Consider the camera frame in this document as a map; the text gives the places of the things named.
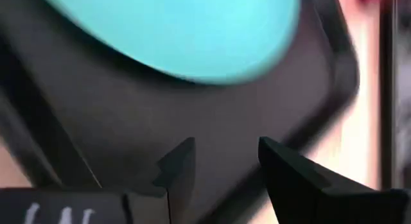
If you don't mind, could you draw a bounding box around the black rectangular tray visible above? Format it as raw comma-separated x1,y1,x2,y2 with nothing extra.
0,0,360,224

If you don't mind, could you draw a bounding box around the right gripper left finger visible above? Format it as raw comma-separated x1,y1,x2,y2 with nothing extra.
127,137,197,224

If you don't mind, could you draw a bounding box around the turquoise round plate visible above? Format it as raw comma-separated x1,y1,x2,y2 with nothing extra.
38,0,302,86

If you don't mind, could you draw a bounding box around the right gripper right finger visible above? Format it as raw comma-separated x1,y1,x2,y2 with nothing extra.
258,136,410,224

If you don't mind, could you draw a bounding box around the black vertical frame post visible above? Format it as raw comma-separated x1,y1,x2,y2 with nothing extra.
380,0,398,190

